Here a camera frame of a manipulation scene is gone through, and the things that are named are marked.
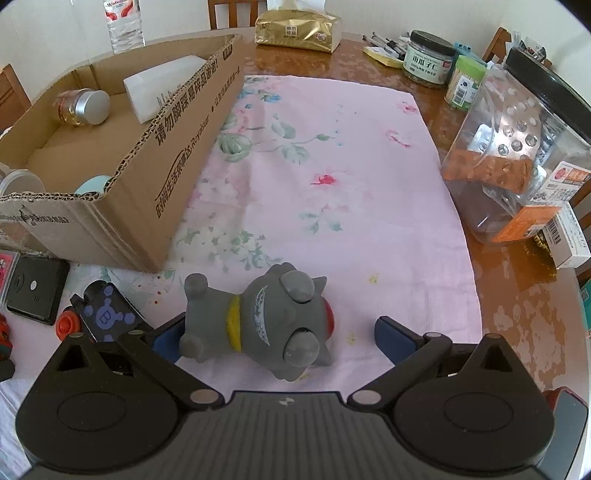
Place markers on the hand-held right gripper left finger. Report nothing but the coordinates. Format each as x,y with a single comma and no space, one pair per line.
171,344

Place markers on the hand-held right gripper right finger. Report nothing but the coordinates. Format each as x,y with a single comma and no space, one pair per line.
391,337

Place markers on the grey monster toy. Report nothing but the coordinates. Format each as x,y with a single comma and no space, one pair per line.
268,318

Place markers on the light blue case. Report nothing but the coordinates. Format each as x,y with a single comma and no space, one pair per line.
94,185

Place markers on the brown cardboard box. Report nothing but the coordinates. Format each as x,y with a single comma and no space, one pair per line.
184,161

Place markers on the silver-capped yellow capsule bottle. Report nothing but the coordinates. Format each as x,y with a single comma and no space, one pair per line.
85,107

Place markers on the translucent white plastic container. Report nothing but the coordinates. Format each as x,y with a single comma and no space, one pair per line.
161,87

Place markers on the black block toy red wheels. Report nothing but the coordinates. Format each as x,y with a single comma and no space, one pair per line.
108,314

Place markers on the pink floral cloth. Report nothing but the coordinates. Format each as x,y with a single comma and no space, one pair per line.
346,207

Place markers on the black flat device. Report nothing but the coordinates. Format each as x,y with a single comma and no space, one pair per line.
37,288

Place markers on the red toy fire truck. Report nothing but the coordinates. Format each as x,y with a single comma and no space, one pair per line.
3,332

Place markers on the pink box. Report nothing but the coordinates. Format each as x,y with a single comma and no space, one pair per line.
8,274

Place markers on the red-cased phone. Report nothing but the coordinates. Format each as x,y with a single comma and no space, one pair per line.
570,410

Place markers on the colourful paper bag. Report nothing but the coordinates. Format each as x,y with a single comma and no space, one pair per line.
586,304

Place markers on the white medicine box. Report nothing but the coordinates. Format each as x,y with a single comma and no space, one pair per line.
568,240

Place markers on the large clear black-lidded jar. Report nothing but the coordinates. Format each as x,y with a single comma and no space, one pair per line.
508,161

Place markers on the green-lidded toothpick container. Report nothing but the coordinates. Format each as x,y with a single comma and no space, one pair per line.
464,85

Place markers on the black-lidded jar with green label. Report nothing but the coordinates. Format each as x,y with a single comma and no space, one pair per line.
427,62

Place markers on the black pen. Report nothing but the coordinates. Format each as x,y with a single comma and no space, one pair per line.
397,48
376,44
388,39

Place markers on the wooden chair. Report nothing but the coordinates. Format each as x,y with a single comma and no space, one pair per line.
231,11
11,97
496,46

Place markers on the clear water bottle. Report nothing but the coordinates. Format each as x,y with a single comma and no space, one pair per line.
123,27

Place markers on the bundle of small packets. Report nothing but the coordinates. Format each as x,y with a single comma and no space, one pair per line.
526,46

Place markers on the gold tissue pack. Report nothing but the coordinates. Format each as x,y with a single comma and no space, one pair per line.
295,27

